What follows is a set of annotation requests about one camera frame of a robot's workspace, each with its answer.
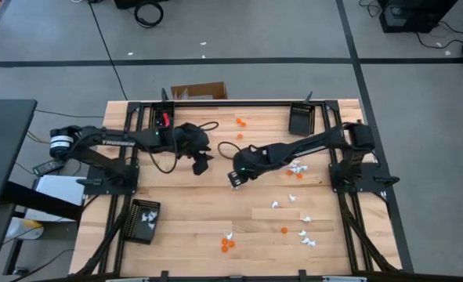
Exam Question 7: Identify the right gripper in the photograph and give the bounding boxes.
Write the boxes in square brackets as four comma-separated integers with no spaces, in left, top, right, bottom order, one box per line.
[228,146,275,188]

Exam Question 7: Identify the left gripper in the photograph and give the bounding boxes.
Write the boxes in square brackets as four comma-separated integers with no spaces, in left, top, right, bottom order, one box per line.
[175,122,215,176]

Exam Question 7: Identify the brown cardboard box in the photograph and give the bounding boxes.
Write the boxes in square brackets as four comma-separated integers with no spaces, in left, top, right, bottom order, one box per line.
[170,81,229,101]

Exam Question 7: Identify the white box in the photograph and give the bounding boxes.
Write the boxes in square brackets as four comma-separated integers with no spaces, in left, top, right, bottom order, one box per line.
[23,174,88,222]

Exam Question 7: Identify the black power adapter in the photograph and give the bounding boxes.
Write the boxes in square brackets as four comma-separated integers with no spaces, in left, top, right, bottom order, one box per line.
[32,159,66,177]

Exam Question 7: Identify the black desk crossbar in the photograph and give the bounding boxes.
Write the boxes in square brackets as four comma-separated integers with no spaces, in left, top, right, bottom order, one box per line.
[2,181,84,222]

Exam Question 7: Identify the yellow object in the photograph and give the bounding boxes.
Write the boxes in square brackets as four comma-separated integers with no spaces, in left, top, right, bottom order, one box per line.
[22,219,45,233]

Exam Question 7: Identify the black desk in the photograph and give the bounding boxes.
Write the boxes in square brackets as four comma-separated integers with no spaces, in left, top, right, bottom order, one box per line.
[0,98,38,209]

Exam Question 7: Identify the white bag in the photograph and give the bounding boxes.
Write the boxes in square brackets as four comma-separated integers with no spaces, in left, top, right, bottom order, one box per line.
[4,216,45,240]

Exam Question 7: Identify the black equipment cart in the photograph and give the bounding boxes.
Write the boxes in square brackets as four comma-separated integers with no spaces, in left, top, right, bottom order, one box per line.
[377,0,460,34]

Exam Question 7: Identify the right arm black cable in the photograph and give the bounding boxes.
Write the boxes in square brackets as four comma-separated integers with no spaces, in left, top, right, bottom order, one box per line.
[217,140,242,161]

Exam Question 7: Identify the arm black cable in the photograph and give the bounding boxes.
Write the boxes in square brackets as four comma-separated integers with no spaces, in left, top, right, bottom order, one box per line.
[144,121,219,175]
[217,140,242,161]

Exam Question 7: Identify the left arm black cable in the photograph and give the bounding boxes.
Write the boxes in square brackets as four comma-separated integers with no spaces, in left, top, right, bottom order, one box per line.
[144,121,219,175]

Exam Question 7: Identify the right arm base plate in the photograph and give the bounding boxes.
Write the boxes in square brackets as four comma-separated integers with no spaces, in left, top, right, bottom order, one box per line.
[328,162,400,194]

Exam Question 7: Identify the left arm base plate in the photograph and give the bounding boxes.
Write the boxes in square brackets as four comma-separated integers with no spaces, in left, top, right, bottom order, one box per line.
[76,164,140,196]

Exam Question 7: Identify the thin black floor cable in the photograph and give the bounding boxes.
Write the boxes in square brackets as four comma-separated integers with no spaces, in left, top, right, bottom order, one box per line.
[414,20,463,51]
[34,108,105,119]
[86,0,129,101]

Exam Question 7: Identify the black coiled cable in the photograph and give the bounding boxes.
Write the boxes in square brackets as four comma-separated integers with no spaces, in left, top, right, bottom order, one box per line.
[133,0,165,29]

